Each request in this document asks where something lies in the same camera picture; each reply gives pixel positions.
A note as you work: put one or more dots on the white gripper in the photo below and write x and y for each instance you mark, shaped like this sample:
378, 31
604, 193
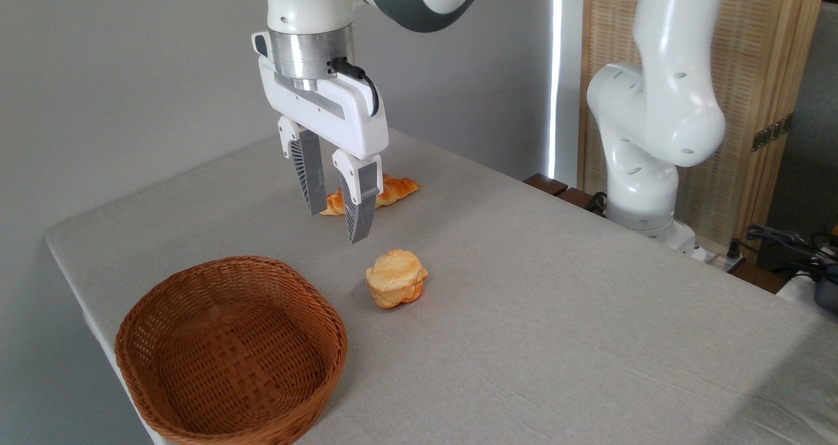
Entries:
327, 112

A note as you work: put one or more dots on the golden croissant bread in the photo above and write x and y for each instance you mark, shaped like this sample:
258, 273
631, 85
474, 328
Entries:
399, 188

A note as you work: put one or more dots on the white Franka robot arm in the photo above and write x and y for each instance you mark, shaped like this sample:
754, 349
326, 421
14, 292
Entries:
655, 105

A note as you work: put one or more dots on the round golden bread bun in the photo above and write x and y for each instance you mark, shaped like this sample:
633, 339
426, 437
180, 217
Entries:
397, 279

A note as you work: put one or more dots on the brown woven wicker basket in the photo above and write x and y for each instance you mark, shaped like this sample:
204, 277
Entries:
229, 353

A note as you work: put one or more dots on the dark wooden slat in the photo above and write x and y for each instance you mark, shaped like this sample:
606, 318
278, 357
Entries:
545, 184
577, 198

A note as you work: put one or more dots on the grey tablecloth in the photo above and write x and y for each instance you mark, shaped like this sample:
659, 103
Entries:
556, 340

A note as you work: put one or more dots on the white power strip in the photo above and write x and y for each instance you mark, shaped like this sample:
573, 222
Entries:
717, 258

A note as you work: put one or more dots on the dark metal screen hinge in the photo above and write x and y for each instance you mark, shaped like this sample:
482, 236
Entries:
772, 133

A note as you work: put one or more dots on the bamboo folding screen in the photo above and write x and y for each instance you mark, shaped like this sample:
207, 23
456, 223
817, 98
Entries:
759, 52

